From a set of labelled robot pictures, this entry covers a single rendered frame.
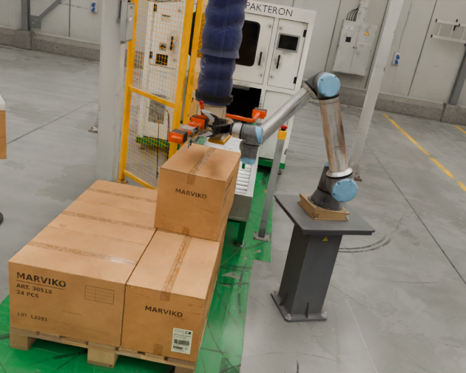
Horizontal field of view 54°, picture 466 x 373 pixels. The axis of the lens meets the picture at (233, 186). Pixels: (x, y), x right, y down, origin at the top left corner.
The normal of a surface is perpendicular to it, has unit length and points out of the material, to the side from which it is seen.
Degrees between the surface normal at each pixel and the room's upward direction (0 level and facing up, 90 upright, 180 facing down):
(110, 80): 90
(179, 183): 90
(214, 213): 90
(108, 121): 92
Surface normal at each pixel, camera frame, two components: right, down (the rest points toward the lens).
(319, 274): 0.26, 0.40
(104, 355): -0.10, 0.36
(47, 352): 0.16, -0.92
